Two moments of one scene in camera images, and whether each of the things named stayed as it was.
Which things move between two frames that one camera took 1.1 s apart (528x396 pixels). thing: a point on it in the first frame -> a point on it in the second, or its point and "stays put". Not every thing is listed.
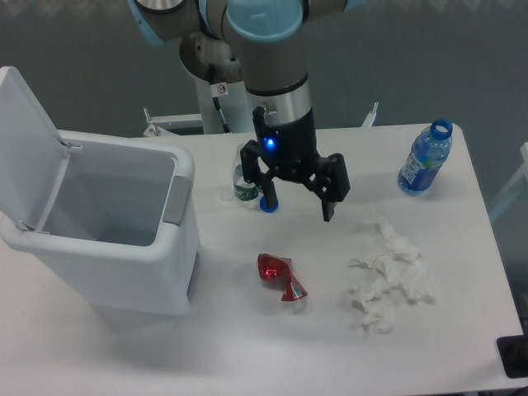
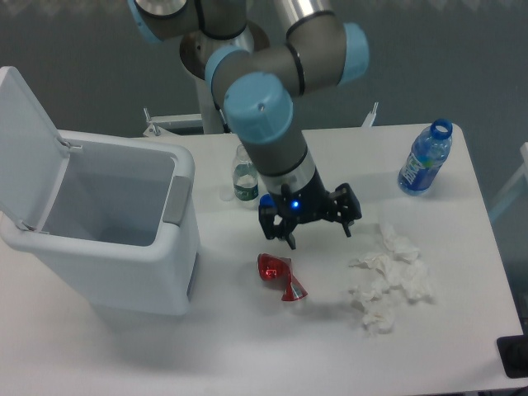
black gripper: (289, 150) -> (311, 201)
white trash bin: (118, 219) stays put
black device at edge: (513, 352) stays put
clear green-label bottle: (244, 191) stays put
